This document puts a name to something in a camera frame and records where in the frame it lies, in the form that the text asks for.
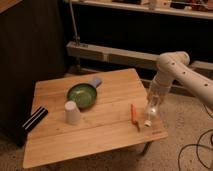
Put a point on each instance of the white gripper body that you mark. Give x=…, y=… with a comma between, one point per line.
x=158, y=89

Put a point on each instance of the white plastic bottle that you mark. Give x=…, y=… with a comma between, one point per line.
x=151, y=112

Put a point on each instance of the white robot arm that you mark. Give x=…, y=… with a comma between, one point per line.
x=174, y=66

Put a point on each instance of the green ceramic bowl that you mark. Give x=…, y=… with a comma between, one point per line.
x=83, y=94

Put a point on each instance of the grey metal beam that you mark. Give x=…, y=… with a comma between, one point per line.
x=112, y=55

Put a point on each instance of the wooden folding table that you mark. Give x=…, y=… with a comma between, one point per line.
x=106, y=126

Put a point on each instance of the small blue object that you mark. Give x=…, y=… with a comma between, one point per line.
x=95, y=82

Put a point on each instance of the upper wooden shelf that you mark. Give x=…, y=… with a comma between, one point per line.
x=146, y=8

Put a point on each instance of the white upside-down cup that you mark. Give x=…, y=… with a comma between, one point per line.
x=72, y=112

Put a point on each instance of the metal stand pole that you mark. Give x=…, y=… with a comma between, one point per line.
x=76, y=37

